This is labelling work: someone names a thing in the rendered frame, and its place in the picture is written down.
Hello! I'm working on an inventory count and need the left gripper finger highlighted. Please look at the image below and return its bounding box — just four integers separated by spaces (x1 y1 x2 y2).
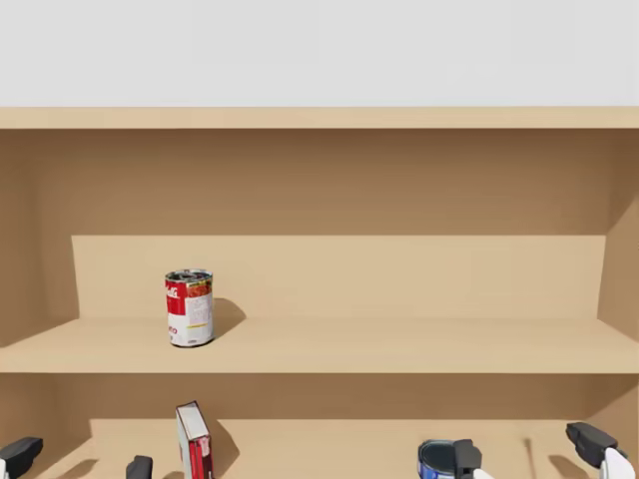
0 436 44 479
125 454 154 479

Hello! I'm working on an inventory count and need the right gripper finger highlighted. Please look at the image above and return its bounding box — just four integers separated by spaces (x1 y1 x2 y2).
452 438 496 479
565 421 631 479

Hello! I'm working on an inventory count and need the blue flat can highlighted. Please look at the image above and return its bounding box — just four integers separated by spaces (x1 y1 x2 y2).
416 439 463 479

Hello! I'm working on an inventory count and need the red and white can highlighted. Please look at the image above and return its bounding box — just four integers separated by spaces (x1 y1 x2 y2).
164 269 216 349

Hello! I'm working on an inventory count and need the pale wooden shelf unit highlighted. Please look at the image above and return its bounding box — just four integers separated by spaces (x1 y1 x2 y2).
0 106 639 479

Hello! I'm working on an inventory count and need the red and white carton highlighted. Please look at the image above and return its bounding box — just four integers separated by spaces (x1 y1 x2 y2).
175 400 217 479

